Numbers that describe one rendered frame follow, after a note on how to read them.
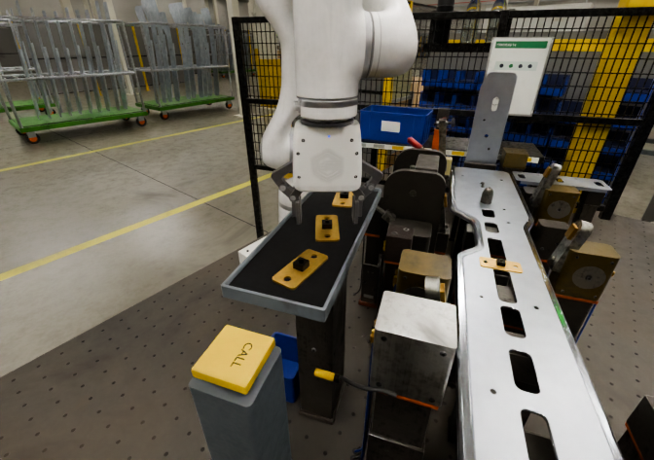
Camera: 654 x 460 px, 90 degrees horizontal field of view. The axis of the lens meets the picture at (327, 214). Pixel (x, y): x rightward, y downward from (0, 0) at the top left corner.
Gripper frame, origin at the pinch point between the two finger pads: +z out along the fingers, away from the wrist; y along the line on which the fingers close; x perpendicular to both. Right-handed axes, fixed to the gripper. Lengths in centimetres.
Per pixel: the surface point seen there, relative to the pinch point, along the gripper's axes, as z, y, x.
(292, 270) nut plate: 2.2, -4.9, -11.8
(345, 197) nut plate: 2.0, 3.9, 10.9
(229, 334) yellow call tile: 2.4, -10.8, -22.2
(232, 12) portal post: -74, -168, 687
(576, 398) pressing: 18.4, 34.0, -19.8
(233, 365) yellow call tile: 2.4, -9.5, -25.9
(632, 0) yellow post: -39, 114, 94
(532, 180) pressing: 19, 74, 60
